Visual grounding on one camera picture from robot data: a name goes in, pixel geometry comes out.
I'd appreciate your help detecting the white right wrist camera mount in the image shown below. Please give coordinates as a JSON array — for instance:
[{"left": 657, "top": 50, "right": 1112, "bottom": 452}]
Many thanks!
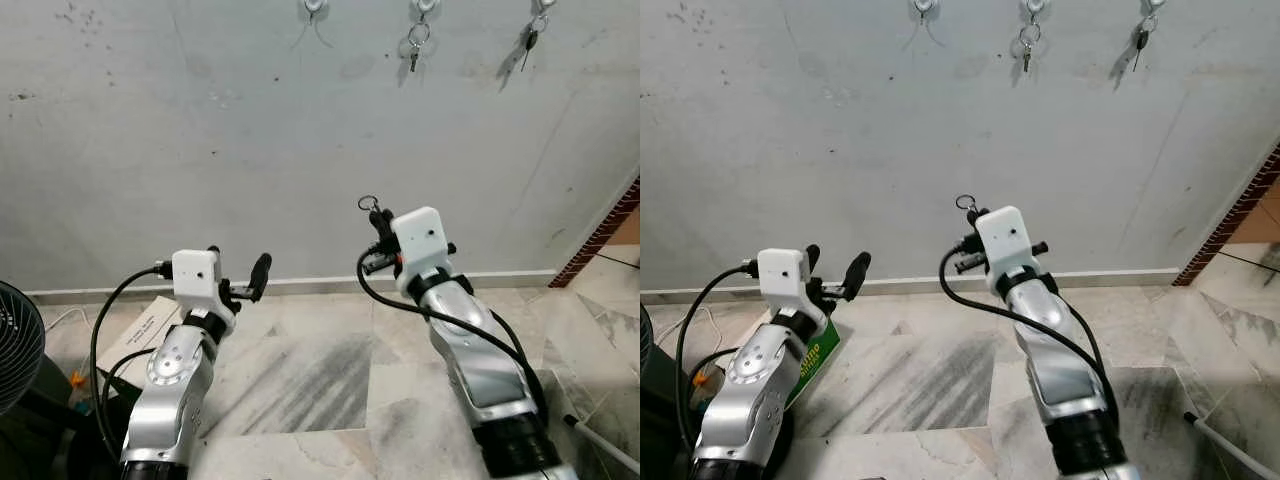
[
  {"left": 390, "top": 207, "right": 456, "bottom": 301},
  {"left": 975, "top": 206, "right": 1041, "bottom": 296}
]

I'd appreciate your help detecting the brass key on large ring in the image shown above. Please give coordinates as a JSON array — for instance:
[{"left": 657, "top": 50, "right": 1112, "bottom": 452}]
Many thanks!
[
  {"left": 1016, "top": 22, "right": 1043, "bottom": 73},
  {"left": 405, "top": 22, "right": 432, "bottom": 73}
]

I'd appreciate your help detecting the white and green cardboard box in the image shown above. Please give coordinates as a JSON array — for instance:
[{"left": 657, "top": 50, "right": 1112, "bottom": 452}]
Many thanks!
[
  {"left": 760, "top": 305, "right": 841, "bottom": 411},
  {"left": 95, "top": 295, "right": 186, "bottom": 391}
]

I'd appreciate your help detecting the thin white cable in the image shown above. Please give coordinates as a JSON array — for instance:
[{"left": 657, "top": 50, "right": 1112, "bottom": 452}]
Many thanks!
[
  {"left": 655, "top": 305, "right": 726, "bottom": 346},
  {"left": 45, "top": 305, "right": 91, "bottom": 336}
]

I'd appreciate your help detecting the black car key on ring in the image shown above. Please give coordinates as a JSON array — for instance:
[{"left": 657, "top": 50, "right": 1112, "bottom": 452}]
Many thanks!
[
  {"left": 520, "top": 14, "right": 550, "bottom": 73},
  {"left": 1131, "top": 14, "right": 1161, "bottom": 73}
]

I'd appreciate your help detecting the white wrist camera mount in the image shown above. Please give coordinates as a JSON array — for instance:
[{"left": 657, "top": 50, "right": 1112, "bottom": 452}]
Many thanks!
[
  {"left": 757, "top": 247, "right": 823, "bottom": 326},
  {"left": 975, "top": 206, "right": 1041, "bottom": 296},
  {"left": 390, "top": 207, "right": 456, "bottom": 301},
  {"left": 172, "top": 249, "right": 237, "bottom": 336}
]

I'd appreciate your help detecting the brown brick tile trim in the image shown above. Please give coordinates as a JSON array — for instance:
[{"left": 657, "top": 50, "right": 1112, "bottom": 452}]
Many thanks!
[
  {"left": 1172, "top": 140, "right": 1280, "bottom": 289},
  {"left": 548, "top": 175, "right": 641, "bottom": 291}
]

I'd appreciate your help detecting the white skirting board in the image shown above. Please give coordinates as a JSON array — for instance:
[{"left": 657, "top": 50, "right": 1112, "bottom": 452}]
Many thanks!
[
  {"left": 25, "top": 268, "right": 561, "bottom": 299},
  {"left": 640, "top": 268, "right": 1181, "bottom": 303}
]

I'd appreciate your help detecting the white table leg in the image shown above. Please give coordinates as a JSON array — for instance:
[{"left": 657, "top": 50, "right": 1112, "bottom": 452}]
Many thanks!
[
  {"left": 1183, "top": 410, "right": 1280, "bottom": 480},
  {"left": 562, "top": 412, "right": 641, "bottom": 476}
]

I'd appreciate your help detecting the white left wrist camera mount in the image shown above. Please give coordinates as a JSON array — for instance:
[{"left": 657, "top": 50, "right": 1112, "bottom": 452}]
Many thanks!
[
  {"left": 757, "top": 247, "right": 823, "bottom": 326},
  {"left": 172, "top": 249, "right": 237, "bottom": 336}
]

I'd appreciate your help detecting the black floor fan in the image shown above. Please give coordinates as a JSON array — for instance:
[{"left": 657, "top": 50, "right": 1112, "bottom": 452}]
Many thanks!
[
  {"left": 640, "top": 303, "right": 657, "bottom": 401},
  {"left": 0, "top": 280, "right": 49, "bottom": 421}
]

